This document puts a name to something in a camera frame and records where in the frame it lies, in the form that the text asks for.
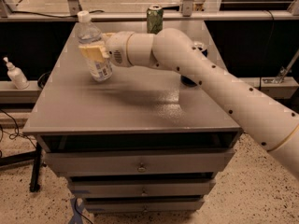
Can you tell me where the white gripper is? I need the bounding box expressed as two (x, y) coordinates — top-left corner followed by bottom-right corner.
(78, 31), (134, 67)

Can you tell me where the white pump dispenser bottle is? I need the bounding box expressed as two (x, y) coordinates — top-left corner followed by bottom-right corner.
(3, 57), (29, 90)

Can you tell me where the blue Pepsi can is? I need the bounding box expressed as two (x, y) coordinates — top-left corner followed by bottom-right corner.
(179, 40), (208, 88)

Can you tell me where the middle grey drawer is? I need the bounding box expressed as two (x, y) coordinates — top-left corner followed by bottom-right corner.
(68, 179), (216, 198)

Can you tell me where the grey drawer cabinet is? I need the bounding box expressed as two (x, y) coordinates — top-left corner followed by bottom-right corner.
(24, 33), (242, 203)

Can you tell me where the bottom grey drawer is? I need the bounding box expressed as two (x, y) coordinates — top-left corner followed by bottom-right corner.
(84, 197), (204, 213)

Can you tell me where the top grey drawer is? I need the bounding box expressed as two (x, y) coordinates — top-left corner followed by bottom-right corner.
(45, 149), (235, 176)

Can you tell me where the green soda can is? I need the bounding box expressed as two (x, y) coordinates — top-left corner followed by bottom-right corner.
(147, 5), (164, 35)

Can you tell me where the grey drawer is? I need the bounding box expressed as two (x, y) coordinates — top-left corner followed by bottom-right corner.
(45, 149), (235, 176)
(68, 179), (216, 198)
(84, 197), (204, 213)

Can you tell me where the black cable on rail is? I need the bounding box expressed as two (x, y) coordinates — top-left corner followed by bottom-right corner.
(12, 8), (106, 19)

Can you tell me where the black stand leg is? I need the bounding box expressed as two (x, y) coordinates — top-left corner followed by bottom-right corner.
(0, 144), (41, 192)

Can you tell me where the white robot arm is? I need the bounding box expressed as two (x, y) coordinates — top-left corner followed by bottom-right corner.
(79, 28), (299, 177)

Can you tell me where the aluminium frame rail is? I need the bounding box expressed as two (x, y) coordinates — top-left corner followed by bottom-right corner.
(0, 10), (299, 22)

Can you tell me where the clear plastic water bottle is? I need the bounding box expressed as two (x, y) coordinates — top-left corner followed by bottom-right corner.
(78, 10), (112, 82)

